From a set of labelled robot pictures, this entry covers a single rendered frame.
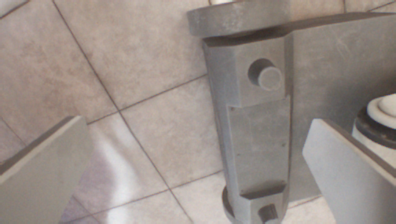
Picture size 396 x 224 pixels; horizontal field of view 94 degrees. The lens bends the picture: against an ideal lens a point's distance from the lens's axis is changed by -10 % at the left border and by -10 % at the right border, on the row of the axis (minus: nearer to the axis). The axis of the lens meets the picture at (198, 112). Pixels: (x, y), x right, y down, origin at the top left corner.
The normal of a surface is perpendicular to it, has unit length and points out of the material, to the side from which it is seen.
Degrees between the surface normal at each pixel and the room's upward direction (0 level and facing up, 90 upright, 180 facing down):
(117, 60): 0
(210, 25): 43
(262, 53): 0
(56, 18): 0
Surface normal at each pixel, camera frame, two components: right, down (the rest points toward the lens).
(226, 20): -0.32, 0.51
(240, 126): 0.08, 0.43
